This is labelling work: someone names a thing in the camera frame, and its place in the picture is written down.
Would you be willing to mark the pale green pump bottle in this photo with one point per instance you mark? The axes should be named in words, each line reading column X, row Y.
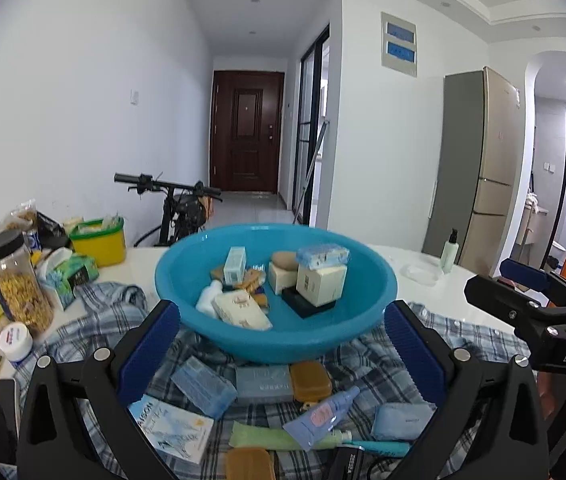
column 449, row 257

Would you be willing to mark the green tissue box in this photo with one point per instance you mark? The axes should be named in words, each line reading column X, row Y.
column 75, row 272

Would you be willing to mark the brown entrance door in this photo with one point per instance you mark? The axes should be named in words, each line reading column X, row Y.
column 245, row 130

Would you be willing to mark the clear plastic container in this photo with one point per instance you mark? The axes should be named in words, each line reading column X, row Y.
column 420, row 275

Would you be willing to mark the gold and blue box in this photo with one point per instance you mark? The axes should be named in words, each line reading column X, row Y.
column 254, row 279

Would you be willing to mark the large cream box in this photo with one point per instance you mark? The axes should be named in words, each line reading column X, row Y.
column 320, row 285

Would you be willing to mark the small teal white box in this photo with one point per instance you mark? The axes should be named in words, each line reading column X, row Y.
column 235, row 266

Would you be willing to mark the grey electrical panel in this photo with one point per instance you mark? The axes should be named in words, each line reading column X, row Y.
column 399, row 45

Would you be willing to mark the teal tube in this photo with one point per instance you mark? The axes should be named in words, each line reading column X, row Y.
column 383, row 448

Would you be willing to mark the black bicycle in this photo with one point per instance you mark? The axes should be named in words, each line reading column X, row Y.
column 183, row 212

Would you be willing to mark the mop pole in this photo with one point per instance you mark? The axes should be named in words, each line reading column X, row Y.
column 310, row 175

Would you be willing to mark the dark snack bag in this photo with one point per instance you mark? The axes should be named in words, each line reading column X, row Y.
column 50, row 230

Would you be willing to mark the black-lidded jar of dried flowers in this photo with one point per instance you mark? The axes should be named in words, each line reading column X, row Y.
column 18, row 290

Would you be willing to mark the tan round disc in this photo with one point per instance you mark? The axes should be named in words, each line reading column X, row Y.
column 285, row 260

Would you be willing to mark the cream soap packet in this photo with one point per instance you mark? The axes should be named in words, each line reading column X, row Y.
column 240, row 310

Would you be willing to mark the white round jar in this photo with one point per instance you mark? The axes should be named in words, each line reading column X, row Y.
column 15, row 342

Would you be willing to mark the white wall switch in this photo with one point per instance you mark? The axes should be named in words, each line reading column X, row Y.
column 548, row 166

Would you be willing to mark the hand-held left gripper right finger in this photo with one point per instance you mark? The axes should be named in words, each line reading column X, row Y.
column 413, row 355

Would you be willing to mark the yellow container with green rim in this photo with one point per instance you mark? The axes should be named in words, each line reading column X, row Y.
column 98, row 247

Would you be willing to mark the gold refrigerator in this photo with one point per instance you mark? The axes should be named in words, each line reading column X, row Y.
column 483, row 170

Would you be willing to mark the clear snack bag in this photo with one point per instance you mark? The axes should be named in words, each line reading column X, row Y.
column 18, row 217

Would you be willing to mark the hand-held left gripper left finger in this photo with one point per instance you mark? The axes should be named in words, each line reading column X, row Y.
column 148, row 355

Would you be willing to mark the blue plaid shirt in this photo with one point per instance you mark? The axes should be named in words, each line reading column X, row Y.
column 108, row 305

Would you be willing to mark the blue plastic basin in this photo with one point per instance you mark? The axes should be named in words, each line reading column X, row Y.
column 273, row 340

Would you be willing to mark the light blue tube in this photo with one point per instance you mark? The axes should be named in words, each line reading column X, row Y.
column 318, row 420

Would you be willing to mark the grey-blue packet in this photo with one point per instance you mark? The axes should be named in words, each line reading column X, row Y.
column 263, row 383

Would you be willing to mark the black pouch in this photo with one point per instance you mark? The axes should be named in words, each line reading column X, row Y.
column 345, row 465

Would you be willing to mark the black-framed glass door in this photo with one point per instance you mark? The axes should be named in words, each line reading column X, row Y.
column 308, row 110

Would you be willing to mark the clear blue plastic box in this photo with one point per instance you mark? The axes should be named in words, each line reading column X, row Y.
column 203, row 386

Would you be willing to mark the orange soap box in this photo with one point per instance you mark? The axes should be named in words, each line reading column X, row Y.
column 310, row 381
column 250, row 465

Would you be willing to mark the white box with blue drawing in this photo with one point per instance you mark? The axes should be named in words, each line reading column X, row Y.
column 173, row 430

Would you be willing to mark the flat light blue packet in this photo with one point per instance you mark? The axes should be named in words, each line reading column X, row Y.
column 400, row 421

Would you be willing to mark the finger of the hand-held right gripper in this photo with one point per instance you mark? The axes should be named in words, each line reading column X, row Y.
column 525, row 272
column 493, row 295

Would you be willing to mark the small white bottle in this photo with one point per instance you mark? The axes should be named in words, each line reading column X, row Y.
column 208, row 301

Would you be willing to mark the blue wet wipes packet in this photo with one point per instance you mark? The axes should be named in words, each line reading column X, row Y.
column 320, row 255

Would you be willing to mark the small cream box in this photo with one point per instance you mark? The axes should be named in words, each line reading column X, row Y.
column 279, row 279

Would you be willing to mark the black box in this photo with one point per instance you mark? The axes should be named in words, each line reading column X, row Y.
column 303, row 306

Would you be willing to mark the light green tube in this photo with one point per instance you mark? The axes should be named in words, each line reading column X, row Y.
column 263, row 441

